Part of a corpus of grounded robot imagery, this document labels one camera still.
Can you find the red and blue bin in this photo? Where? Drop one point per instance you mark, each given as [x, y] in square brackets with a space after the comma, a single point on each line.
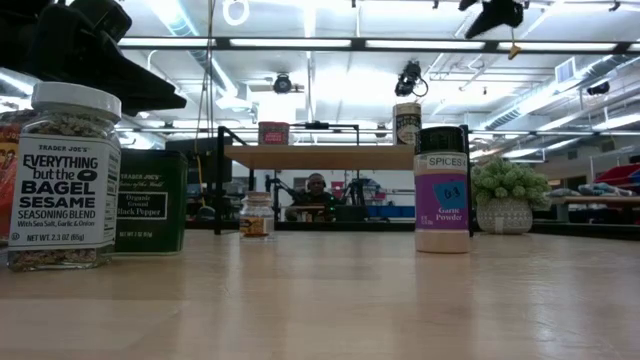
[620, 176]

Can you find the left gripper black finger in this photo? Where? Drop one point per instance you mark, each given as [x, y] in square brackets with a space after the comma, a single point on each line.
[100, 65]

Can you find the orange taco mix packet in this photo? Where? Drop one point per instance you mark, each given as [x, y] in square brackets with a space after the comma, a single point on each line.
[6, 175]

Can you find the black overhead bar with lights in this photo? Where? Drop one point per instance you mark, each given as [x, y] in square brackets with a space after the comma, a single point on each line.
[357, 44]

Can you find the smoked paprika tin red lid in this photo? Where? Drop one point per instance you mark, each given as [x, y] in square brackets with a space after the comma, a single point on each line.
[273, 134]

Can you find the black monitor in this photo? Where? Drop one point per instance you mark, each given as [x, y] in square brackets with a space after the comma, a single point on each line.
[210, 160]

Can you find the green black pepper tin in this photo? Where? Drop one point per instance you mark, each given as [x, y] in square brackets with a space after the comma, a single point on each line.
[150, 205]

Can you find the small glass jar tan lid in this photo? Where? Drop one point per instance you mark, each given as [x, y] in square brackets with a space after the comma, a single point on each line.
[256, 220]

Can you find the black and cream spice can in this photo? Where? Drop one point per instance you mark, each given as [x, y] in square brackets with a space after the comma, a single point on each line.
[406, 125]

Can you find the wooden background table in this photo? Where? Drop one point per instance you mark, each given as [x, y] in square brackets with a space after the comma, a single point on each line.
[600, 201]

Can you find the bagel sesame seasoning glass jar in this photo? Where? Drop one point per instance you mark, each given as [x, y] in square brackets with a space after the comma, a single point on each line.
[65, 190]

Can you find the person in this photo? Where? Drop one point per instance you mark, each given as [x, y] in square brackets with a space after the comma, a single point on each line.
[315, 192]

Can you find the wooden shelf with black frame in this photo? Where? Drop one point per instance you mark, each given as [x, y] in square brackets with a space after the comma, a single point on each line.
[325, 157]

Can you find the black aluminium table frame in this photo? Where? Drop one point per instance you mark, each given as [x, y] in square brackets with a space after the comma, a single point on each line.
[575, 231]

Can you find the garlic powder shaker black lid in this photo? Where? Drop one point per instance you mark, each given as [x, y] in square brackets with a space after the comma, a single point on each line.
[441, 200]

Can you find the green succulent in patterned pot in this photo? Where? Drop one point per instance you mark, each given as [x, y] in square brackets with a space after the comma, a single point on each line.
[505, 190]

